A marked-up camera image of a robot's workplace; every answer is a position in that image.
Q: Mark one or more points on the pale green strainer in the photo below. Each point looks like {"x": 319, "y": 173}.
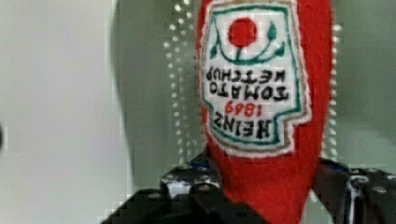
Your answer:
{"x": 155, "y": 61}

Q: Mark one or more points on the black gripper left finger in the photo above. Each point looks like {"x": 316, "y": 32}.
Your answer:
{"x": 191, "y": 193}

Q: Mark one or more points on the red plush ketchup bottle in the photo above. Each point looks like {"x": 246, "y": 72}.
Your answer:
{"x": 264, "y": 77}

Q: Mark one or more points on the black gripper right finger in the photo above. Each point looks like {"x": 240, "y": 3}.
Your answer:
{"x": 356, "y": 195}

